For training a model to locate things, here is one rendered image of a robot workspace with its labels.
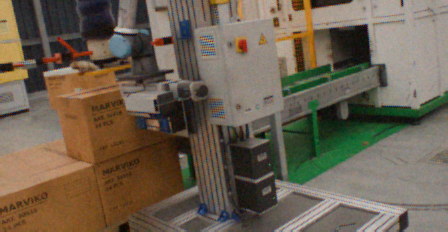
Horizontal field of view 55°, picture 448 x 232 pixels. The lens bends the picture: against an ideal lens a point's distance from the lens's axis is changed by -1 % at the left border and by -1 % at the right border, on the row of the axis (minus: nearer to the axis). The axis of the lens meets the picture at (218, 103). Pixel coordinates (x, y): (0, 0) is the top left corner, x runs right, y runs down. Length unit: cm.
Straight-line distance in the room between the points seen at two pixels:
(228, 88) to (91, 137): 99
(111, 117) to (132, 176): 40
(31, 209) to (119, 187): 53
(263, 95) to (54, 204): 131
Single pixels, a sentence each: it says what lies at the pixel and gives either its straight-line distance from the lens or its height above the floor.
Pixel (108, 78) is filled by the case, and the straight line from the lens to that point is 464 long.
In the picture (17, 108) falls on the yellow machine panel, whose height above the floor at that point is 13.
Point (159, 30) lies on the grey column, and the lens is 426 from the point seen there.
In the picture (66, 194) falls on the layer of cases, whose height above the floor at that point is 43.
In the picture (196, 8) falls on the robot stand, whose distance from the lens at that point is 215.
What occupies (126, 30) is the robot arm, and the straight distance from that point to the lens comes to 221.
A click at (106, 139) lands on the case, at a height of 67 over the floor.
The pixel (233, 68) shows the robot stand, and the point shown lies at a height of 103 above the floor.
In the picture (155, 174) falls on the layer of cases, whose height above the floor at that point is 35.
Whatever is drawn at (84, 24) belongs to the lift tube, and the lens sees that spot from 282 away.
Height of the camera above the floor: 124
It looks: 10 degrees down
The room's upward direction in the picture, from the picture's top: 9 degrees counter-clockwise
